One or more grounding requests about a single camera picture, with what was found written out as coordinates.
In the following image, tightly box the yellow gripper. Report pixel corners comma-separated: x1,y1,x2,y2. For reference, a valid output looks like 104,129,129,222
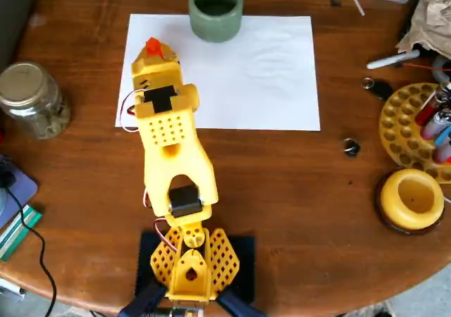
132,42,186,93

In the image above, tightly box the orange plastic block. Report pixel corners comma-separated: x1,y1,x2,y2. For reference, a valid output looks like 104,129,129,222
145,37,163,58

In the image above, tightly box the green ribbed cup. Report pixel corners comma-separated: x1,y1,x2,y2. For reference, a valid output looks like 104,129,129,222
188,0,245,44

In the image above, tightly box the white paper sheet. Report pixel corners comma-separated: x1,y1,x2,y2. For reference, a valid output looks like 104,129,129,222
115,13,321,132

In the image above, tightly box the glass jar gold lid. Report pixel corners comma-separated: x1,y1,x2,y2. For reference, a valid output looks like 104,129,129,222
0,62,71,141

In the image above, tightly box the grey upholstered furniture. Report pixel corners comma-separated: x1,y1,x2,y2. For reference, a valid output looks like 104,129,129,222
0,0,40,74

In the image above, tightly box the purple notebook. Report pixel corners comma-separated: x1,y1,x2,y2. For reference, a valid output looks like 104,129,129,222
0,154,39,228

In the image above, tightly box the green white book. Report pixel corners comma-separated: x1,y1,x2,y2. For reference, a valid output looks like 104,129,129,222
0,204,44,263

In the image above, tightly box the black key fob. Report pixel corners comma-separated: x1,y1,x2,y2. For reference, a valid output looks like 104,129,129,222
362,77,394,101

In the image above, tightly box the white marker pen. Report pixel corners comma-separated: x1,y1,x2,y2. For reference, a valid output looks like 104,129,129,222
366,49,421,70

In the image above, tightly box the blue clamp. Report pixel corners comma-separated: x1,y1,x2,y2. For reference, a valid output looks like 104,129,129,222
118,282,167,317
215,288,266,317

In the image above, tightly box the yellow round holed tray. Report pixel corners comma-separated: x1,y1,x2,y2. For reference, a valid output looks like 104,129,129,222
379,82,451,184

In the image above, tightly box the yellow hollow candle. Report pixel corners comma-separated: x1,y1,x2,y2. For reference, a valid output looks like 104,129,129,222
381,168,445,230

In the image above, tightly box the red lighter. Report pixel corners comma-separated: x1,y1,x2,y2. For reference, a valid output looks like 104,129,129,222
414,84,449,126

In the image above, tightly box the crumpled brown paper bag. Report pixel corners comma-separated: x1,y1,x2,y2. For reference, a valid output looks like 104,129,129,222
396,0,451,60

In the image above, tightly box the white curved tube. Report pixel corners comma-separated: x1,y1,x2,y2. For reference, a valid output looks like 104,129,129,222
432,54,451,84

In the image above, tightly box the pink lighter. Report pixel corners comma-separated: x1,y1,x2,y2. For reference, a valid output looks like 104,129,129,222
422,111,451,140

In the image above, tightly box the blue lighter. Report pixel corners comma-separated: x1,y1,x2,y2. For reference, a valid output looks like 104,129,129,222
433,123,451,149

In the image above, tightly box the red white servo cable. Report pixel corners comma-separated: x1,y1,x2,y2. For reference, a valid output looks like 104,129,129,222
118,89,147,133

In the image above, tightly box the small black metal ring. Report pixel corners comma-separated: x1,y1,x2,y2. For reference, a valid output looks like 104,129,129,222
342,138,362,158

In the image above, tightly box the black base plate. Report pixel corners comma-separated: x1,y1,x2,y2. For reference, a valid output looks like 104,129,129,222
135,230,256,306

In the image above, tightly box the black cable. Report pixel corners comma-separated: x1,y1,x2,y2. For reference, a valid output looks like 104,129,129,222
3,185,58,317

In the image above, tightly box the thin red wire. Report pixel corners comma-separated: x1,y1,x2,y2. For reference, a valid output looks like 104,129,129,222
401,62,451,73

